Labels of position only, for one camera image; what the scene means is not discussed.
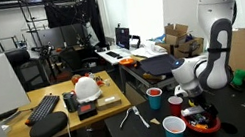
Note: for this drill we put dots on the black can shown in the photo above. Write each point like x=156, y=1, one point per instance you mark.
x=70, y=103

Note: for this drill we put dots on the black keyboard with orange edge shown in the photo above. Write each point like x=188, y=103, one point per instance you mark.
x=43, y=109

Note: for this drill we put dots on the wooden desk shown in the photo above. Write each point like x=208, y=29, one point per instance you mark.
x=103, y=115

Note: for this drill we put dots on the black desktop monitor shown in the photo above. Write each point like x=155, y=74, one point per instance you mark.
x=122, y=38

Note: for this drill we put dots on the small black keyboard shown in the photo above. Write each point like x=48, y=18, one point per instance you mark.
x=113, y=54

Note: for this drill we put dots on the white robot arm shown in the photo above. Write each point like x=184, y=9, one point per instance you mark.
x=216, y=4

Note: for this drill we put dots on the green toy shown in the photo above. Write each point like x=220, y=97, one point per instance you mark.
x=240, y=76

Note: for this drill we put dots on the brown ball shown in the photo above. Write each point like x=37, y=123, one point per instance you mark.
x=76, y=79

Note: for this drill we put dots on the black box with red top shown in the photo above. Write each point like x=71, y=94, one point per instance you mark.
x=87, y=111

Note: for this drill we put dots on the black office chair with headrest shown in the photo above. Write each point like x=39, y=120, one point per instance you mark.
x=30, y=73

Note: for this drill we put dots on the white desk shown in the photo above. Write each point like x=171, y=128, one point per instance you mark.
x=107, y=57

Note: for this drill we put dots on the open cardboard box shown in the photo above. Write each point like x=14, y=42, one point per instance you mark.
x=175, y=33
x=190, y=48

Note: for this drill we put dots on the metal spoon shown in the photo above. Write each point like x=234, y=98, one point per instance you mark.
x=125, y=118

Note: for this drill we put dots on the red plastic cup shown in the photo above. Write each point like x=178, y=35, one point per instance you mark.
x=176, y=107

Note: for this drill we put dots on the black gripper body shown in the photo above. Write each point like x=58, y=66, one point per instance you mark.
x=198, y=100

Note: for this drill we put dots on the small cardboard box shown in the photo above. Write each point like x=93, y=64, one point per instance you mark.
x=109, y=102

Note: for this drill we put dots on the blue cup with red inside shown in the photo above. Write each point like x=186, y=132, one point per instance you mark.
x=155, y=101

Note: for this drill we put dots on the metal fork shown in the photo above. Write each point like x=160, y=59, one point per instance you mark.
x=141, y=117

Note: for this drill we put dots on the white paper pile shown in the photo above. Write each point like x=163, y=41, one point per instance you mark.
x=149, y=49

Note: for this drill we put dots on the colourful toy pile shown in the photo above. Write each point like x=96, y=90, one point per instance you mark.
x=198, y=122

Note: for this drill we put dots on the black mesh office chair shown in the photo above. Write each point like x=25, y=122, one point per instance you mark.
x=75, y=61

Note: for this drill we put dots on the yellow banana toy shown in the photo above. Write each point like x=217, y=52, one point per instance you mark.
x=191, y=103

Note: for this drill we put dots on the grey side table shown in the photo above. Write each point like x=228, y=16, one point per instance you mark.
x=152, y=82

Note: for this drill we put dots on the orange plate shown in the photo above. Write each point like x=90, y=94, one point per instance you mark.
x=127, y=61

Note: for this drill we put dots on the black curtain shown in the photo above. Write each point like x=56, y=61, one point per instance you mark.
x=65, y=14

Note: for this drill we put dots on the black tray box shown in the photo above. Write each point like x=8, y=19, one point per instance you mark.
x=159, y=64

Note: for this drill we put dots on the clear plastic bag clutter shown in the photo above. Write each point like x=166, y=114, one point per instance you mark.
x=101, y=80

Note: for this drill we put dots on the cardboard scrap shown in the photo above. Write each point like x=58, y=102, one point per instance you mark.
x=154, y=121

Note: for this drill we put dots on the white rounded helmet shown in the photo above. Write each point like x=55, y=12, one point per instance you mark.
x=87, y=90

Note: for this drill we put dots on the white tube with blue print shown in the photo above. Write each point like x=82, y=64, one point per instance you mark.
x=191, y=111

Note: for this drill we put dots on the red bowl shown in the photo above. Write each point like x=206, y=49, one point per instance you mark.
x=207, y=129

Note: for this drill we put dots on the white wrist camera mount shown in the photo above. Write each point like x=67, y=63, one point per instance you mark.
x=180, y=91

